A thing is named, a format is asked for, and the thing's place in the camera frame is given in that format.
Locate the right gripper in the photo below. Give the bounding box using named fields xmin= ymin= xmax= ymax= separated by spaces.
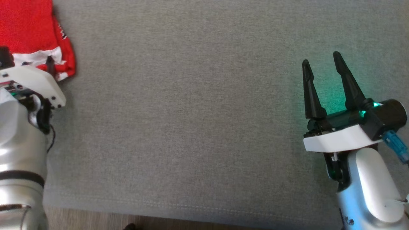
xmin=302 ymin=51 xmax=407 ymax=153

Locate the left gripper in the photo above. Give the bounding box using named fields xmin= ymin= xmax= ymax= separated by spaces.
xmin=0 ymin=56 xmax=66 ymax=110

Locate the red and white basketball jersey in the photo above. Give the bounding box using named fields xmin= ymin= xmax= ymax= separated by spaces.
xmin=0 ymin=0 xmax=76 ymax=82

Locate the grey fabric sofa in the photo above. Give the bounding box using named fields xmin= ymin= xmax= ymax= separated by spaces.
xmin=42 ymin=0 xmax=409 ymax=230

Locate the thin black cable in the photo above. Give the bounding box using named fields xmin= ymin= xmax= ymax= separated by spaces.
xmin=47 ymin=124 xmax=57 ymax=151

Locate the right camera cable teal plug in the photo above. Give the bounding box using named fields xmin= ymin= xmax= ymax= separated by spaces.
xmin=382 ymin=130 xmax=409 ymax=164

